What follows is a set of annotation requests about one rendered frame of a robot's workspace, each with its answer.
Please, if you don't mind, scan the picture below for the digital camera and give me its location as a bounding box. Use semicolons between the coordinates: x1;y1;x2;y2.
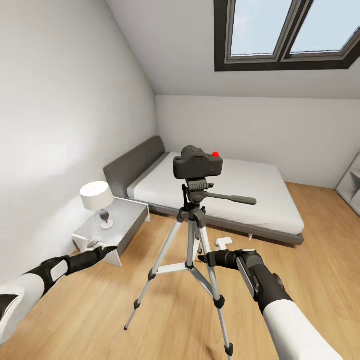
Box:
173;145;223;180

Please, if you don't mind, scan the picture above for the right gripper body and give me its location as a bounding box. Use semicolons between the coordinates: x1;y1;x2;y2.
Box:
207;249;230;268

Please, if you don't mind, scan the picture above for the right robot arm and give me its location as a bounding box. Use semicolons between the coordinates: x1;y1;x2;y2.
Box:
198;237;344;360

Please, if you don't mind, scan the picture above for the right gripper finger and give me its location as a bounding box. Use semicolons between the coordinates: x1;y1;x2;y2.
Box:
198;255;208;264

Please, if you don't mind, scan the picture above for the camera tripod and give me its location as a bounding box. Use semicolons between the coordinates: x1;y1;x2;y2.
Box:
124;177;257;360

